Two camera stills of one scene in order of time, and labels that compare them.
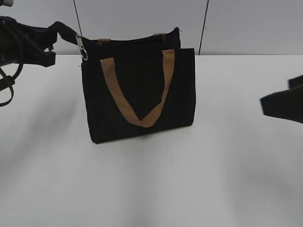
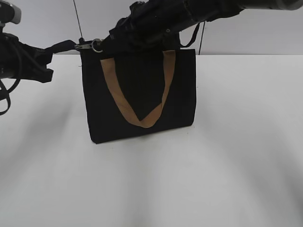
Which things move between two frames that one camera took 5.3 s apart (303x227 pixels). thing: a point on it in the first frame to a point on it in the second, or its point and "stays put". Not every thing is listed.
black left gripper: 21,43 to 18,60
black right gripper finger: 294,82 to 151,25
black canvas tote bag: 138,62 stays put
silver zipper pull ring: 83,52 to 90,46
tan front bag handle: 108,65 stays put
